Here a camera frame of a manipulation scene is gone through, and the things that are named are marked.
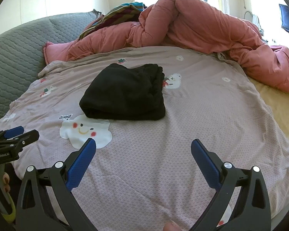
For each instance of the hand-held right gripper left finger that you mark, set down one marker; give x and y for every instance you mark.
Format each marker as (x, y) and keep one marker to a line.
(80, 166)

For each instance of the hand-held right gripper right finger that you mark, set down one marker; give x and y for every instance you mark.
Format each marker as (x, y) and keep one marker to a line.
(204, 163)

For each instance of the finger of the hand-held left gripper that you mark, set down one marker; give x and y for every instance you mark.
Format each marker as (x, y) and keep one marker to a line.
(13, 131)
(26, 137)

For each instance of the black t-shirt orange print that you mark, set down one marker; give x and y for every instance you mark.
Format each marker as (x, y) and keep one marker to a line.
(120, 93)

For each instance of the person's left forearm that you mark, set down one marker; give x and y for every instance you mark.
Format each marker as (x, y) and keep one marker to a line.
(10, 211)

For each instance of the person's left hand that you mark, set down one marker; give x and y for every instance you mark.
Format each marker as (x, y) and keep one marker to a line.
(6, 181)

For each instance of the person's right hand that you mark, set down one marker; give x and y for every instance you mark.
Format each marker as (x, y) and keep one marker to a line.
(173, 226)

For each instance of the mauve printed blanket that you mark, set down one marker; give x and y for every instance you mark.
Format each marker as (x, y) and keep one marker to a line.
(183, 115)

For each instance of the grey quilted headboard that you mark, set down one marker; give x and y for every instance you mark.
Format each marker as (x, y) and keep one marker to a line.
(16, 53)

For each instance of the pale yellow bed sheet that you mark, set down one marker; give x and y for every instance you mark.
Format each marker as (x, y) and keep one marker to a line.
(284, 108)

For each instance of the pink duvet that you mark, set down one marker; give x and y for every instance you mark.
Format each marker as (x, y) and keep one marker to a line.
(195, 21)

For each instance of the striped cloth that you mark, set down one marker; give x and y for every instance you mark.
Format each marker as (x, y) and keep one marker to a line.
(120, 10)

